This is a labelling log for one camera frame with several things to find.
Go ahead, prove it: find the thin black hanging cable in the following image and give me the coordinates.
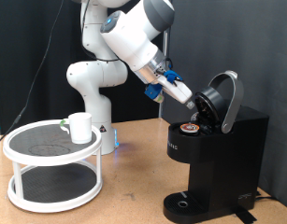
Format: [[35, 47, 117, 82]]
[[0, 0, 65, 147]]

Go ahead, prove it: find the black power cord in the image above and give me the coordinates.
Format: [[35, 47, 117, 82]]
[[254, 189, 278, 202]]

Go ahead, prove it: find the orange coffee pod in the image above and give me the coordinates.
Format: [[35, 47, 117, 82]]
[[179, 122, 201, 135]]

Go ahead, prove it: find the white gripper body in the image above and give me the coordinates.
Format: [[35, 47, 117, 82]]
[[157, 76, 194, 105]]

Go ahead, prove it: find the black tape strip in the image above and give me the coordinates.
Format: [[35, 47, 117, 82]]
[[233, 206, 258, 224]]

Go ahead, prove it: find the blue cable clip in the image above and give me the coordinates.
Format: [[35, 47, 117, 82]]
[[164, 69, 183, 85]]

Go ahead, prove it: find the black curtain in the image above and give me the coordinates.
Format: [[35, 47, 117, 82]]
[[0, 0, 165, 136]]

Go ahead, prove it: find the white mug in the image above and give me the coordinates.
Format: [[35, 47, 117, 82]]
[[59, 112, 93, 145]]

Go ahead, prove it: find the black Keurig coffee machine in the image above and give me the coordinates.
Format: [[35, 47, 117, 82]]
[[163, 70, 270, 224]]

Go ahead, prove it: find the white two-tier turntable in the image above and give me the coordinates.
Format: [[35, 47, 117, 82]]
[[2, 119, 104, 214]]

